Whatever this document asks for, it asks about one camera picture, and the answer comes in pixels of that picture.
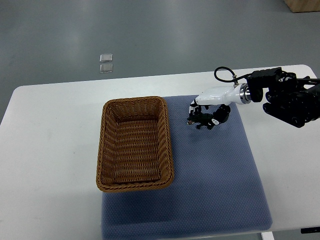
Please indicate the brown wicker basket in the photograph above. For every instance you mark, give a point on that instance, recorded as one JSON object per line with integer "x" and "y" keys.
{"x": 135, "y": 150}

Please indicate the blue grey table mat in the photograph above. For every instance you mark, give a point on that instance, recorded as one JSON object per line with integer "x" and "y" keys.
{"x": 216, "y": 188}

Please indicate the white table leg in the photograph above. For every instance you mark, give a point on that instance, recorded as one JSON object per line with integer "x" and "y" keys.
{"x": 267, "y": 235}

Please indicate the dark crocodile toy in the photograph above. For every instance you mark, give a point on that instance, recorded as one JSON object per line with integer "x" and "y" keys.
{"x": 202, "y": 120}

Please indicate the wooden box corner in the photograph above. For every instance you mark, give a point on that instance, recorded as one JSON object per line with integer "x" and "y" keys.
{"x": 303, "y": 6}

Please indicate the black table control panel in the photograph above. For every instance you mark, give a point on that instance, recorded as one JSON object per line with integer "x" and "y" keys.
{"x": 310, "y": 230}

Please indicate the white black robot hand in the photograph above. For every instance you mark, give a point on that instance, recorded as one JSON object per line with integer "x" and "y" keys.
{"x": 221, "y": 96}

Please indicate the upper floor socket plate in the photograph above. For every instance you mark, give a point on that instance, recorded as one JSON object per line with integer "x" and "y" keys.
{"x": 106, "y": 57}

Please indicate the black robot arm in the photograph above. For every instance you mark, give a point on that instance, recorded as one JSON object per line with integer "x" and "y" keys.
{"x": 293, "y": 100}

